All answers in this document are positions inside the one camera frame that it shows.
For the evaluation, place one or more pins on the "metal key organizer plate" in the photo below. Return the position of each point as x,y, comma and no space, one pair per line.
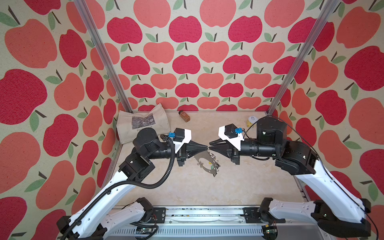
208,162

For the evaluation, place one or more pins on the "left aluminium frame post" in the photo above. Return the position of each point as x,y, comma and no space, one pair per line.
90,24

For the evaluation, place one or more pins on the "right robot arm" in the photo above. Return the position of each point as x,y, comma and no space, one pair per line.
338,212

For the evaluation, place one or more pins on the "front aluminium rail base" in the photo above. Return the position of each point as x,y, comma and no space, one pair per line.
197,223

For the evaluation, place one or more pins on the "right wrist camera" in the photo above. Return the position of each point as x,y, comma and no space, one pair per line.
232,134

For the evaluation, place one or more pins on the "aluminium frame post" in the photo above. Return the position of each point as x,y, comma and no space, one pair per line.
90,24
319,24

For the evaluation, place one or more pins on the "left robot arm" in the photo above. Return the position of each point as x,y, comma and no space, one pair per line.
120,180

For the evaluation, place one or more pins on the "beige printed tote bag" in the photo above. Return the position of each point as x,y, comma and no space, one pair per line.
129,124

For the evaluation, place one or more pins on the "right aluminium frame post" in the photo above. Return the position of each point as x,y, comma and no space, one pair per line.
319,24

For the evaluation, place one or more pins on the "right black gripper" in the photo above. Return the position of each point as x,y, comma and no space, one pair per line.
235,150

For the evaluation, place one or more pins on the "small amber bottle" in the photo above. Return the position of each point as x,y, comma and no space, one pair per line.
184,116

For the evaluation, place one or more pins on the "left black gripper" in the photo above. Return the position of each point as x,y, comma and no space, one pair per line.
181,151

